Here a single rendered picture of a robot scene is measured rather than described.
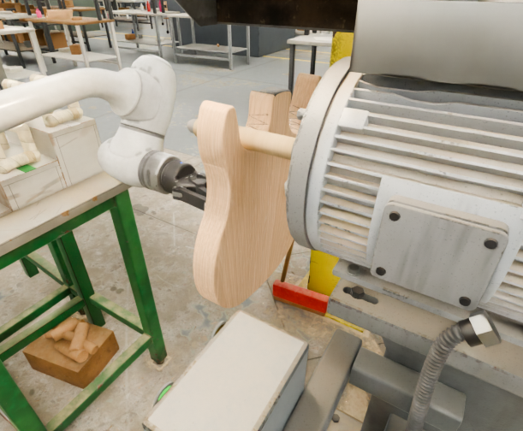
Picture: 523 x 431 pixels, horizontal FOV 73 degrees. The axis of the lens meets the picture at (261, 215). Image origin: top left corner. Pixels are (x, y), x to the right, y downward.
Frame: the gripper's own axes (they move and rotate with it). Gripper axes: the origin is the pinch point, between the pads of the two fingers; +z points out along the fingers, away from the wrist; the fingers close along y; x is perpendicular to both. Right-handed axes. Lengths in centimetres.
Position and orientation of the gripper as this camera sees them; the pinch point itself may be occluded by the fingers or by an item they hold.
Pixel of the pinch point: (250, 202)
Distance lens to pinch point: 69.7
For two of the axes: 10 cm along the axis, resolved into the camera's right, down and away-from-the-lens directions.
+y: -5.1, 3.7, -7.7
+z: 8.5, 3.0, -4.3
